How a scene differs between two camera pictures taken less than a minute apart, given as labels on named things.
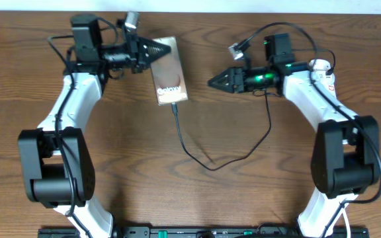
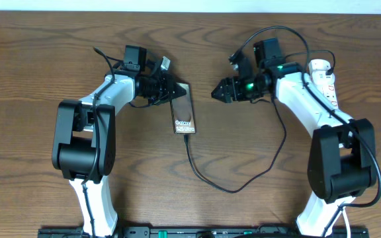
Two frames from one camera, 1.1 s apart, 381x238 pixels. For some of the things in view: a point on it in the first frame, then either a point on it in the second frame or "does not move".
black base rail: x=204 y=232 does not move
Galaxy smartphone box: x=169 y=79 to x=182 y=112
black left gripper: x=136 y=54 to x=169 y=89
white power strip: x=325 y=82 does not move
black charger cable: x=302 y=50 to x=284 y=135
